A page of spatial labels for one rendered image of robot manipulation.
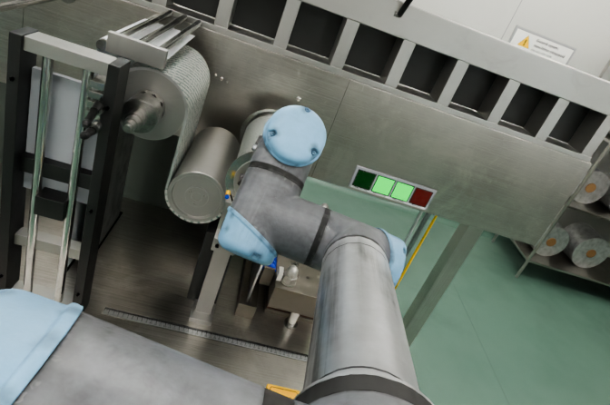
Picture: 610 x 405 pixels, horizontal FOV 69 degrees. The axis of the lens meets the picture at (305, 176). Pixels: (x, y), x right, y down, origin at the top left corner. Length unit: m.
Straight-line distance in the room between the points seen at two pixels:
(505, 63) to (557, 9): 2.71
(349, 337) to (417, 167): 1.03
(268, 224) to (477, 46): 0.86
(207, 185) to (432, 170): 0.67
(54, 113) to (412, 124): 0.85
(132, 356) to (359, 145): 1.10
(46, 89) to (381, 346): 0.66
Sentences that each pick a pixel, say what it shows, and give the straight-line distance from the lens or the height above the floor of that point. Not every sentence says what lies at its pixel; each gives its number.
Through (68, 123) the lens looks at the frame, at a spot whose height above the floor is 1.31.
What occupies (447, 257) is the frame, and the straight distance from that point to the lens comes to 1.73.
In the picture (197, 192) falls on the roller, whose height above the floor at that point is 1.18.
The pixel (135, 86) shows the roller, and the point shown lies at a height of 1.36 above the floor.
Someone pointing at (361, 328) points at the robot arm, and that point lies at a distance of 0.32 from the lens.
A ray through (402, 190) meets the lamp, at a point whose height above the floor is 1.19.
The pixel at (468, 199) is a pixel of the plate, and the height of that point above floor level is 1.22.
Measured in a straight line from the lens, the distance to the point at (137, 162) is 1.34.
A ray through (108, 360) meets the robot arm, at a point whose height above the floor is 1.53.
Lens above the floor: 1.68
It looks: 25 degrees down
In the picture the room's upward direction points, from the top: 21 degrees clockwise
